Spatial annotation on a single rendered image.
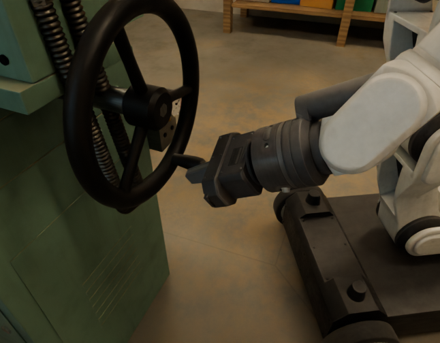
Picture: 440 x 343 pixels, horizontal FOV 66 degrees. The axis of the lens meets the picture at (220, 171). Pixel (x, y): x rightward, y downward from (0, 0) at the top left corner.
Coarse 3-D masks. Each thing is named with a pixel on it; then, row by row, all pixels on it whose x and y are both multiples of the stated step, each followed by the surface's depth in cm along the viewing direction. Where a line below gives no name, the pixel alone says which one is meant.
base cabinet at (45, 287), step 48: (144, 144) 82; (0, 192) 49; (48, 192) 57; (0, 240) 51; (48, 240) 60; (96, 240) 73; (144, 240) 94; (0, 288) 53; (48, 288) 63; (96, 288) 78; (144, 288) 103; (0, 336) 73; (48, 336) 67; (96, 336) 83
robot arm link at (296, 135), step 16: (352, 80) 37; (304, 96) 41; (320, 96) 39; (336, 96) 38; (304, 112) 40; (320, 112) 40; (288, 128) 40; (304, 128) 39; (320, 128) 39; (288, 144) 39; (304, 144) 38; (288, 160) 39; (304, 160) 38; (320, 160) 39; (384, 160) 39; (304, 176) 39; (320, 176) 40
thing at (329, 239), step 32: (320, 192) 121; (288, 224) 122; (320, 224) 112; (352, 224) 115; (320, 256) 102; (352, 256) 102; (384, 256) 105; (416, 256) 105; (320, 288) 96; (352, 288) 88; (384, 288) 96; (416, 288) 96; (320, 320) 97; (352, 320) 89; (384, 320) 91; (416, 320) 94
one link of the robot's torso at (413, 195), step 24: (432, 144) 71; (384, 168) 92; (408, 168) 79; (432, 168) 74; (384, 192) 99; (408, 192) 83; (432, 192) 87; (384, 216) 102; (408, 216) 92; (432, 216) 93
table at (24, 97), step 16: (112, 48) 49; (112, 64) 50; (0, 80) 39; (16, 80) 39; (48, 80) 40; (0, 96) 39; (16, 96) 38; (32, 96) 39; (48, 96) 41; (32, 112) 39
